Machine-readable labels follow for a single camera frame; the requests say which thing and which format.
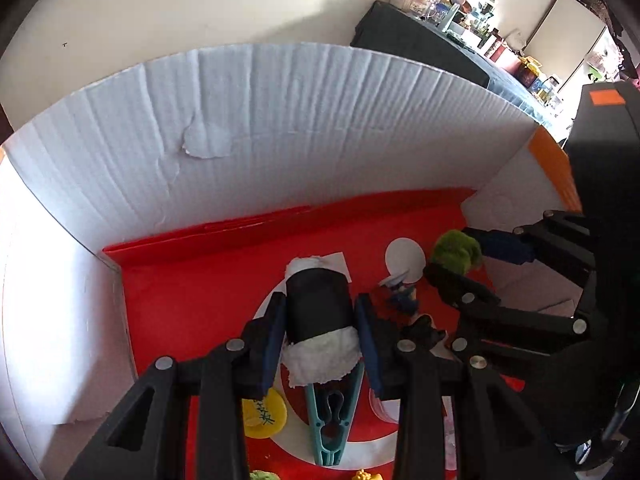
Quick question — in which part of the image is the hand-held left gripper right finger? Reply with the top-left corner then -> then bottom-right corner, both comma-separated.
354,293 -> 581,480

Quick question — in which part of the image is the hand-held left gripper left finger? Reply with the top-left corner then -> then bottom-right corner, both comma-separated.
65,292 -> 287,480

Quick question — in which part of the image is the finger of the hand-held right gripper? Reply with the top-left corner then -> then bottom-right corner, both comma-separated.
462,210 -> 596,286
424,262 -> 593,381

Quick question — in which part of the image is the green yarn pom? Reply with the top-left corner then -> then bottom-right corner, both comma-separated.
431,230 -> 484,277

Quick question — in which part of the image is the white round lid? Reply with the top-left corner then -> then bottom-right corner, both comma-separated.
369,387 -> 401,423

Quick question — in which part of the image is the black-haired boy figurine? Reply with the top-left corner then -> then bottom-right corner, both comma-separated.
377,267 -> 448,348

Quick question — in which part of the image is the yellow round cap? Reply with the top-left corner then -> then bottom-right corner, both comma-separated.
241,389 -> 288,438

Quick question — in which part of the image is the black tube with white stuffing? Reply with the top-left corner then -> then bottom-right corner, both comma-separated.
280,256 -> 362,388

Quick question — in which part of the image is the teal clothespin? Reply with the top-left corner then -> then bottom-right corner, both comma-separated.
304,360 -> 366,468

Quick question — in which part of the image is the clear plastic box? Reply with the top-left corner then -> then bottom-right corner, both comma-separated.
442,397 -> 461,471

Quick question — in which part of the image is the orange white cardboard box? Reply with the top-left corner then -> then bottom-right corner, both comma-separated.
0,42 -> 583,480

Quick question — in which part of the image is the red printed box liner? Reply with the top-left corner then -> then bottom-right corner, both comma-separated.
102,187 -> 576,480

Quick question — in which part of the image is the white refrigerator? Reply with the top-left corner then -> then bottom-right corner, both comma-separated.
522,0 -> 608,83

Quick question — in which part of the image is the clutter of bottles and jars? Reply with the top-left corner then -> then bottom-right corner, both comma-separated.
410,0 -> 566,111

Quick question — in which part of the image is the dark cloth covered sideboard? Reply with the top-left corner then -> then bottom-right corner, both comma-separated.
350,0 -> 556,131

